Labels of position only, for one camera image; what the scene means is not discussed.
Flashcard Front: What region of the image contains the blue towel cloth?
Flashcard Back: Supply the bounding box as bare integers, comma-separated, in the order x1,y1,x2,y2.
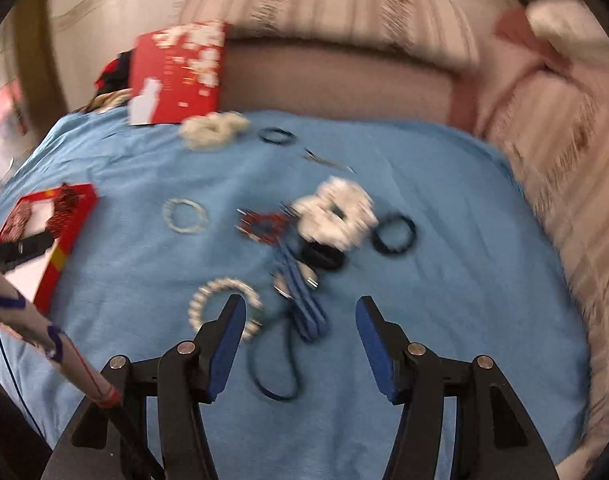
0,106,593,480

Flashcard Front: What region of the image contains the red white checkered scrunchie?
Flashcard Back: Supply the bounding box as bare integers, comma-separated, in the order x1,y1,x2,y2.
45,183,80,238

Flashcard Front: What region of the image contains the black wavy hair tie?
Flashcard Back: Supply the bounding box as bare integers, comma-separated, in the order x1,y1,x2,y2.
371,213,418,256

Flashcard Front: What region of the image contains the red tray box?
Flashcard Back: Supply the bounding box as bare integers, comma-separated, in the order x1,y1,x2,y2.
0,183,98,315

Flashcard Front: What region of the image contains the striped floral bolster pillow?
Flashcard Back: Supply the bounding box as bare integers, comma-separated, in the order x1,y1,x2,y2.
178,0,480,73

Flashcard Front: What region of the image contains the red floral box lid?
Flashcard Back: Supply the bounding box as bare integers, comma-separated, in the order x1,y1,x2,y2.
128,20,227,126

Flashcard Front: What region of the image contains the thick black scrunchie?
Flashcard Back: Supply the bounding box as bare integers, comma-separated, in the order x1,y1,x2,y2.
300,242,347,272

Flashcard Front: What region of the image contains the dark cord pendant necklace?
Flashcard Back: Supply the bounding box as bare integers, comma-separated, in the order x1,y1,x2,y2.
246,309,304,402

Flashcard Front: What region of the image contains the white pearl bracelet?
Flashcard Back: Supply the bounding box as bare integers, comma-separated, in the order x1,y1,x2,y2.
187,276,263,340

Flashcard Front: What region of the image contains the small thin black hair tie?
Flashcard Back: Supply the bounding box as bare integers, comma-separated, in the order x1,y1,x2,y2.
258,127,298,146

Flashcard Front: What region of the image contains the silver hair clip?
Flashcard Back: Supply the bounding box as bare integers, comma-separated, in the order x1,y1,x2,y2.
303,150,355,174

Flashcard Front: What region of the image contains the white dotted scrunchie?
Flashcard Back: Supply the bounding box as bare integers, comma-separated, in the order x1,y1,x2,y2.
289,177,379,252

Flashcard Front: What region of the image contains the red polka dot scrunchie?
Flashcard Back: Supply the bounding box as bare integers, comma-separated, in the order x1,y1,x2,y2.
0,202,32,243

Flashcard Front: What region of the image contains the black and red clothes pile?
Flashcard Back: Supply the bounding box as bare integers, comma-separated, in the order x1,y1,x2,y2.
94,50,133,96

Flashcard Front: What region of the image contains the white cloth bundle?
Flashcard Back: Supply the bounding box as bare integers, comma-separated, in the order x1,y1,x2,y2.
525,0,609,66

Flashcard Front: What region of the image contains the cream knitted scrunchie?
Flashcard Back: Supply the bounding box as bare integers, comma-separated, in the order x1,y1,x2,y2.
178,112,250,151

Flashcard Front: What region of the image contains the pale green bead bracelet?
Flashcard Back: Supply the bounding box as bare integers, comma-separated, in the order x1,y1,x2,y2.
161,197,211,235

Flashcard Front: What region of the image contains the blue striped strap watch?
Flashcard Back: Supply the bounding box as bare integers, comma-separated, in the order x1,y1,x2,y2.
275,240,330,344

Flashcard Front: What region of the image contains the white red blue cable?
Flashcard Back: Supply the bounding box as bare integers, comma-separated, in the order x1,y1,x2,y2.
0,257,124,411

